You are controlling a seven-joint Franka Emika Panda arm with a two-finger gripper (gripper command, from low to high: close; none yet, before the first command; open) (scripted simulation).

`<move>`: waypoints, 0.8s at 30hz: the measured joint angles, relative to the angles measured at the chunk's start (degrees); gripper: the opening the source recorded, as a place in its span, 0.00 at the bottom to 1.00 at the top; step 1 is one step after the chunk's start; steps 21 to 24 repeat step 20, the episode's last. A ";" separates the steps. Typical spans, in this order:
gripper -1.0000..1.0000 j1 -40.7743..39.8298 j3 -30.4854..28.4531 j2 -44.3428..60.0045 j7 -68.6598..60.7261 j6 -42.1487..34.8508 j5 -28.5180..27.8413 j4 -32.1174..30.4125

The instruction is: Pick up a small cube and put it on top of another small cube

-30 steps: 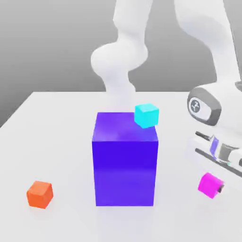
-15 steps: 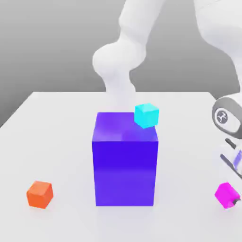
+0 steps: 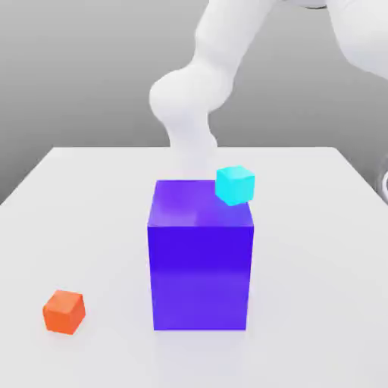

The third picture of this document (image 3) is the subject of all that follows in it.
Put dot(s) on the small orange cube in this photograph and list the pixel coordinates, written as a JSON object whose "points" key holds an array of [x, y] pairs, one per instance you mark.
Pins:
{"points": [[63, 313]]}

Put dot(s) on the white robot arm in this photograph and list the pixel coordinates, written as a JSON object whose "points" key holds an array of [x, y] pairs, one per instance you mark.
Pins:
{"points": [[194, 91]]}

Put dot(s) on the large purple box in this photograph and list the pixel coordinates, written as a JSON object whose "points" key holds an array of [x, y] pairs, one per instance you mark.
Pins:
{"points": [[200, 272]]}

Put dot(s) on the small cyan cube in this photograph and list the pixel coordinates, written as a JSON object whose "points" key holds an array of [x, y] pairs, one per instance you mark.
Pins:
{"points": [[235, 185]]}

